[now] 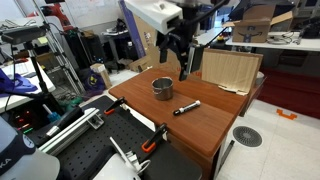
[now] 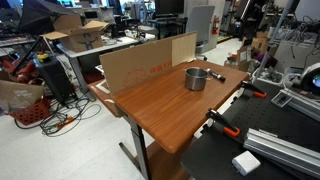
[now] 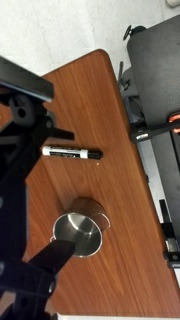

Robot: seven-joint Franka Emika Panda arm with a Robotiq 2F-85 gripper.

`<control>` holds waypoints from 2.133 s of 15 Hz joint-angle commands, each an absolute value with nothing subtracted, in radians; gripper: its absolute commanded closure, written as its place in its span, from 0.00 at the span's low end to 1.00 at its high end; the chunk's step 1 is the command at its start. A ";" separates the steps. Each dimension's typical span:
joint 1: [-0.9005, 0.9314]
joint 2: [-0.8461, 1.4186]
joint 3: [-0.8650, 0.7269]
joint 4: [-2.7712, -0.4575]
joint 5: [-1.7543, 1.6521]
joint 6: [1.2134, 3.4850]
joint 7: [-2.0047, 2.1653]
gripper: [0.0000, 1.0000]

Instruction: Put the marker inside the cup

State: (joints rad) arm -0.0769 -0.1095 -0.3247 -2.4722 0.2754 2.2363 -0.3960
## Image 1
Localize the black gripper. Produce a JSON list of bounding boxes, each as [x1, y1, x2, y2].
[[158, 28, 195, 82]]

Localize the black marker with white label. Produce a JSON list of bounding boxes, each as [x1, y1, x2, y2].
[[172, 99, 202, 117]]

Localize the stainless steel cup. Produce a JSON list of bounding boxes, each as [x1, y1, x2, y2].
[[151, 76, 175, 102]]

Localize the tall blue board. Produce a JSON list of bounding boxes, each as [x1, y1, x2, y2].
[[118, 0, 147, 60]]

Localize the yellow red emergency stop button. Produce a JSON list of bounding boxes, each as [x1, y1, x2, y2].
[[215, 32, 226, 43]]

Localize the brown cardboard panel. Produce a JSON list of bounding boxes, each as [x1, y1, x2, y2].
[[146, 42, 265, 97]]

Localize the small brown cardboard box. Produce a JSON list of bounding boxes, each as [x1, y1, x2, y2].
[[89, 62, 114, 90]]

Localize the open Amazon cardboard box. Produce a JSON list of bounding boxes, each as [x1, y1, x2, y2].
[[222, 4, 294, 44]]

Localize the round metal floor drain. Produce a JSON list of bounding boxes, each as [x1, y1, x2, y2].
[[232, 125, 264, 149]]

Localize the silver metal stand legs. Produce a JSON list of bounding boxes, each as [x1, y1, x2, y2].
[[31, 0, 86, 97]]

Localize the black perforated base board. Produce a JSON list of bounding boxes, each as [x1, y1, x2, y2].
[[54, 94, 203, 180]]

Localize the grey office desk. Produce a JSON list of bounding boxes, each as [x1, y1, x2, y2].
[[224, 30, 320, 53]]

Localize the blue brush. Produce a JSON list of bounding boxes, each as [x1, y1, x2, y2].
[[42, 103, 62, 124]]

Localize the purple cloth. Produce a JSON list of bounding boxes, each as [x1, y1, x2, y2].
[[0, 68, 40, 98]]

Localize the black clamp with orange handle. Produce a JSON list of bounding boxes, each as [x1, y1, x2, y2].
[[103, 96, 128, 116], [141, 122, 168, 155]]

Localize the black metal table frame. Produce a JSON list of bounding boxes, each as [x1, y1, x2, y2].
[[216, 139, 236, 175]]

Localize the white cable loop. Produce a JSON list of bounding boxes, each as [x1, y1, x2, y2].
[[134, 158, 152, 175]]

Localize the black cylindrical handle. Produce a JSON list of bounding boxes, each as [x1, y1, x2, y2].
[[45, 106, 85, 138]]

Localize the black camera tripod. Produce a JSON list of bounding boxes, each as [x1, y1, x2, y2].
[[8, 41, 65, 113]]

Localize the black stereo camera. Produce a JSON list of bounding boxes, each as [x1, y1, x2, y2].
[[0, 24, 48, 45]]

